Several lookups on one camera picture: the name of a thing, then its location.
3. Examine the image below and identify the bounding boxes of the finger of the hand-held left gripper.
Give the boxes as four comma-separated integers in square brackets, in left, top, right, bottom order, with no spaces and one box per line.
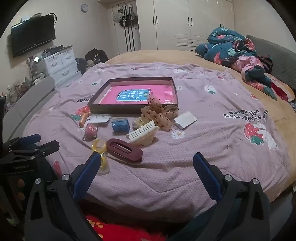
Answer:
[9,140,60,163]
[2,134,41,153]

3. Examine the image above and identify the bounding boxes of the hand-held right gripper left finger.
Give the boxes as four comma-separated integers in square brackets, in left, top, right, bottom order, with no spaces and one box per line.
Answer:
[23,152,103,241]

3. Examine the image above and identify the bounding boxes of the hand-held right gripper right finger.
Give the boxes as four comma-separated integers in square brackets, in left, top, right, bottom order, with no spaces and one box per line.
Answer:
[169,152,271,241]

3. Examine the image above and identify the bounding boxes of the yellow transparent hair clip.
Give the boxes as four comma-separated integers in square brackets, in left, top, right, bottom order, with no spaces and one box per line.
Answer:
[92,138,111,175]

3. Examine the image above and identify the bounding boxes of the pink monster hair clip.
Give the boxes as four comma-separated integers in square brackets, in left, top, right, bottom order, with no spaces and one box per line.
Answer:
[82,123,99,141]

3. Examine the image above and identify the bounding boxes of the maroon hair claw clip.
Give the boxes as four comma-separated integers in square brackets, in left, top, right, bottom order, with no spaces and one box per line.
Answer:
[106,138,143,163]

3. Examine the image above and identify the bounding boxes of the white card of hairpins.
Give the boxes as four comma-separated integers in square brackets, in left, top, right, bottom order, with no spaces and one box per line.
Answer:
[88,114,111,127]

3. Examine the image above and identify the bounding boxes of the white hair claw clip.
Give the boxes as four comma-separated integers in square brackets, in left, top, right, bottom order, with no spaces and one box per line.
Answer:
[126,120,160,146]

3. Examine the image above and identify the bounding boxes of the brown shallow cardboard box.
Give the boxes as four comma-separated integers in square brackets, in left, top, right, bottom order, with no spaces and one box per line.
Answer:
[87,76,179,114]

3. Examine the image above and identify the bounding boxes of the beige dotted organza hair bow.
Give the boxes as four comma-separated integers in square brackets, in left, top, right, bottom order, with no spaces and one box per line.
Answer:
[141,95,179,132]

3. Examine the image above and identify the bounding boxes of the purple strawberry print blanket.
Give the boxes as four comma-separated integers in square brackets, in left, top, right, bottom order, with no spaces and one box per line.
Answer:
[23,62,290,216]

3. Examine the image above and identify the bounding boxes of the grey bed footboard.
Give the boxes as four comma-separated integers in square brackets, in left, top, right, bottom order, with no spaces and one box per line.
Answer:
[2,76,58,142]

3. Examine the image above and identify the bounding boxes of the orange spiral hair clip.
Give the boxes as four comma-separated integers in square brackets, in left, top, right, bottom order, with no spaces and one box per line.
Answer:
[79,112,89,128]

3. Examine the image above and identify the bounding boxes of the red patterned clothing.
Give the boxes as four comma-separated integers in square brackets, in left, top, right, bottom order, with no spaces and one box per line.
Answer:
[84,214,167,241]

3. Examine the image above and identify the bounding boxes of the silver white flat packet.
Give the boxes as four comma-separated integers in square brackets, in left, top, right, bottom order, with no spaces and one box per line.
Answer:
[173,111,198,130]

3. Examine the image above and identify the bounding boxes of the small blue box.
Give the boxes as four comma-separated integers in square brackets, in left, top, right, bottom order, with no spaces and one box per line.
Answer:
[111,117,130,133]

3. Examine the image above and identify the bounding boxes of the small yellow hair clip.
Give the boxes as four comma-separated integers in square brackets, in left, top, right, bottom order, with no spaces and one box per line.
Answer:
[132,117,148,130]

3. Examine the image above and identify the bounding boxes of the white drawer cabinet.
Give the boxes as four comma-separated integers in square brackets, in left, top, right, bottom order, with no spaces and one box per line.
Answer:
[38,46,82,87]

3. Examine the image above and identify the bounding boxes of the dark cloth bundle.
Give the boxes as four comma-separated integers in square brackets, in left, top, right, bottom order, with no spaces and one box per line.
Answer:
[76,58,88,75]

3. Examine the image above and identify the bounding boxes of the pink book with blue label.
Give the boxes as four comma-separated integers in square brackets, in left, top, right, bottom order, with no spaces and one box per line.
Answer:
[99,85,175,106]

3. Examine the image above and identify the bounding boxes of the black bag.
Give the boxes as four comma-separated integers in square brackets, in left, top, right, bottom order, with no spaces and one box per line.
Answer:
[85,48,109,65]

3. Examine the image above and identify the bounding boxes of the black flat screen television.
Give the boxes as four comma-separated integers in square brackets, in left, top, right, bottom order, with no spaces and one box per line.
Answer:
[11,14,56,58]

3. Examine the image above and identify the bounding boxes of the red and white pillow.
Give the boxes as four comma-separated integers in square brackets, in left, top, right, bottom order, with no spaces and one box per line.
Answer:
[270,79,293,102]

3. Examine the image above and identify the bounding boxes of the teal floral quilt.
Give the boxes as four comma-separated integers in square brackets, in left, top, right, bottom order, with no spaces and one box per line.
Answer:
[195,27,278,101]

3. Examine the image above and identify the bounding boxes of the dark striped garment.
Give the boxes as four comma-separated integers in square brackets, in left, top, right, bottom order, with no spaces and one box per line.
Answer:
[258,56,273,75]

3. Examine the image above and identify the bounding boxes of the tan bed sheet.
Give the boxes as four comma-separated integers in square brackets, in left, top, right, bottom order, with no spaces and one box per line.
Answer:
[105,50,296,204]

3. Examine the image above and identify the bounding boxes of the white door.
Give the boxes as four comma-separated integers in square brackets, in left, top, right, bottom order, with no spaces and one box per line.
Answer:
[112,1,141,55]

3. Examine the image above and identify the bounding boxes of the grey upholstered headboard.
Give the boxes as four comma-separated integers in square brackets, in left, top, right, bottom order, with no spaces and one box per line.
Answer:
[245,35,296,91]

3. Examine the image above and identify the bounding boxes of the hanging bags on door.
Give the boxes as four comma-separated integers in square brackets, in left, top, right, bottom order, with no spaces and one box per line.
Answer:
[114,6,138,28]

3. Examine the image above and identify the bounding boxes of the white wardrobe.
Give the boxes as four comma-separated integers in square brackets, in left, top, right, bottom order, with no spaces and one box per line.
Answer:
[135,0,235,52]

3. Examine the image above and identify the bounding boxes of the tangled cables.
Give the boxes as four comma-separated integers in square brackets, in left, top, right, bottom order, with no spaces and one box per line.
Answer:
[6,81,29,102]

